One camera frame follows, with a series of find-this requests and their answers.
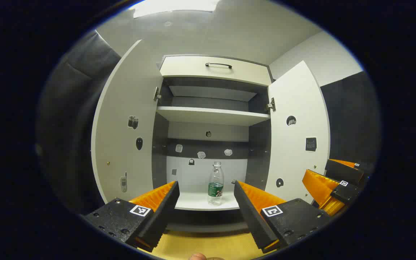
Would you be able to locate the metal door hinge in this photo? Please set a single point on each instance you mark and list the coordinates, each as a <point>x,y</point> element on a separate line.
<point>271,105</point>
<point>156,94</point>

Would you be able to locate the ceiling light panel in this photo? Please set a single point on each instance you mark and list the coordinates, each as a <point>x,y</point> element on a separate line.
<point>175,6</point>

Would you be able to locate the white cabinet drawer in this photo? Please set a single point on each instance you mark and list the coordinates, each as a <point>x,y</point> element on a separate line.
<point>193,68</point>

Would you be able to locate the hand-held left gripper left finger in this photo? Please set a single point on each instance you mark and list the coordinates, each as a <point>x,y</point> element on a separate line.
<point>157,216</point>

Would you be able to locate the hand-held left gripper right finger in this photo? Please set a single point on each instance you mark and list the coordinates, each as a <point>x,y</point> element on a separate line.
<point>253,216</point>

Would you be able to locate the black backdrop cloth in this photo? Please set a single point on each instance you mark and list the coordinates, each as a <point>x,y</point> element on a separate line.
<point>349,122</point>
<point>70,119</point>

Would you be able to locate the white cabinet shelf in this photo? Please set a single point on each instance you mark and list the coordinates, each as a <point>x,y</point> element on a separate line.
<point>211,116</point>

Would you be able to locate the white and grey cabinet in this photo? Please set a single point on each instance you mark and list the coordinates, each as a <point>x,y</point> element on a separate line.
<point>193,131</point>

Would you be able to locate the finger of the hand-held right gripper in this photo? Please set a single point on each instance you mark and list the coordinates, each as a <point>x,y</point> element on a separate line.
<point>345,193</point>
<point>341,171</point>

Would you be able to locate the clear plastic bottle green label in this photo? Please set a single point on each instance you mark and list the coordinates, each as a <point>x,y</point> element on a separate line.
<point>216,180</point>

